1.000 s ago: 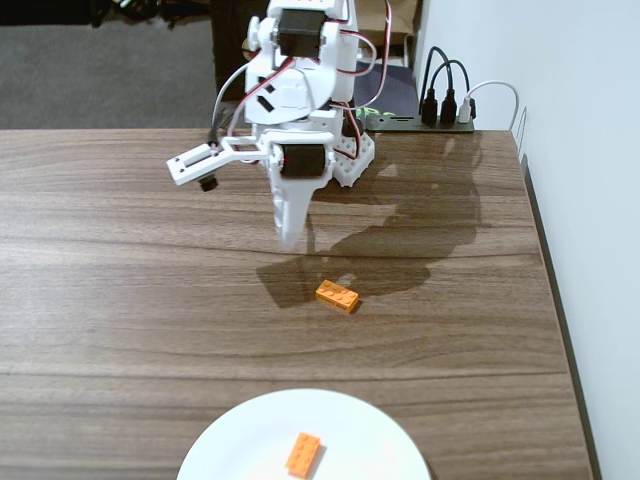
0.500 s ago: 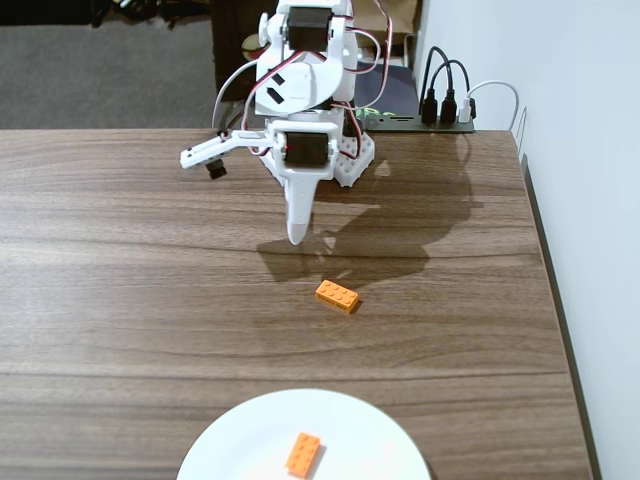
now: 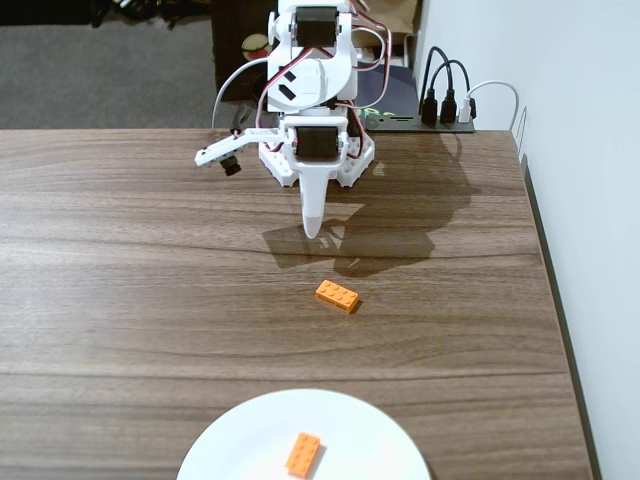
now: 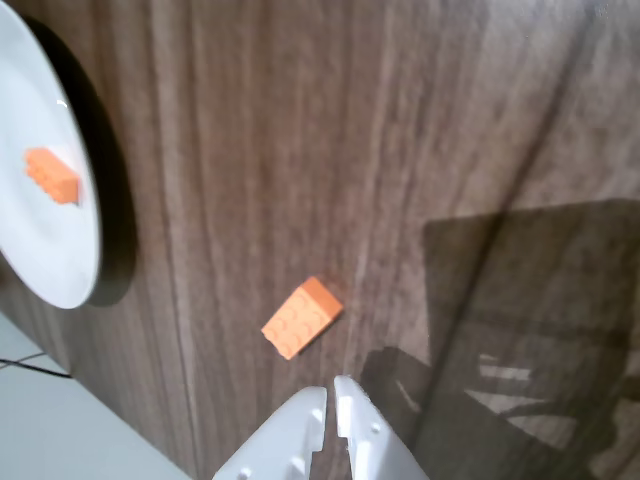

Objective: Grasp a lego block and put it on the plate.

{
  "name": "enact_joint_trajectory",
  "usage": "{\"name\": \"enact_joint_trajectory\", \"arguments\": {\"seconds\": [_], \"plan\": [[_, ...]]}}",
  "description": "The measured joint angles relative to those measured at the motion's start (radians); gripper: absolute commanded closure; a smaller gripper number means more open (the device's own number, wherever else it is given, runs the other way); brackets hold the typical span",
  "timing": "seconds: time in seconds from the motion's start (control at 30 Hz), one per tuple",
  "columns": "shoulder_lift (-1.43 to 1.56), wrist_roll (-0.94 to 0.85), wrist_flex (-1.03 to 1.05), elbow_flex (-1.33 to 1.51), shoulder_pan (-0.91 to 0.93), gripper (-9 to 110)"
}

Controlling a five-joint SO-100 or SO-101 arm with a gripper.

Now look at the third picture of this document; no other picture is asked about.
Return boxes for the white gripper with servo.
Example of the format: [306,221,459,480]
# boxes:
[283,116,350,241]

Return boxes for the orange lego block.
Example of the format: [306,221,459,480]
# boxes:
[284,431,323,478]
[314,278,361,315]

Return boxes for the white round plate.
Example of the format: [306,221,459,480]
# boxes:
[175,388,433,480]

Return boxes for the black usb hub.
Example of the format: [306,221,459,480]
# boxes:
[366,113,476,135]

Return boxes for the dark box with green print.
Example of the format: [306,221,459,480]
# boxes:
[355,62,419,121]

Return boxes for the round red white ball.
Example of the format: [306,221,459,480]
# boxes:
[240,32,272,64]

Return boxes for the dark cabinet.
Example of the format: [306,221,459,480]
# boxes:
[209,0,281,104]

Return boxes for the brown paper bag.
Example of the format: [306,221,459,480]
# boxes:
[367,0,420,37]

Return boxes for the wrist camera on white mount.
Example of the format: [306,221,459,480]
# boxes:
[193,126,282,178]

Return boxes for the white camera cable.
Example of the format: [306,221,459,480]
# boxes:
[210,58,271,130]

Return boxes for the black usb cable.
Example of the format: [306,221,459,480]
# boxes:
[428,58,472,126]
[418,45,451,126]

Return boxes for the red white servo wires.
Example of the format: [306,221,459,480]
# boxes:
[347,0,397,110]

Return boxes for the white usb cable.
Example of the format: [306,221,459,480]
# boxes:
[458,79,520,132]

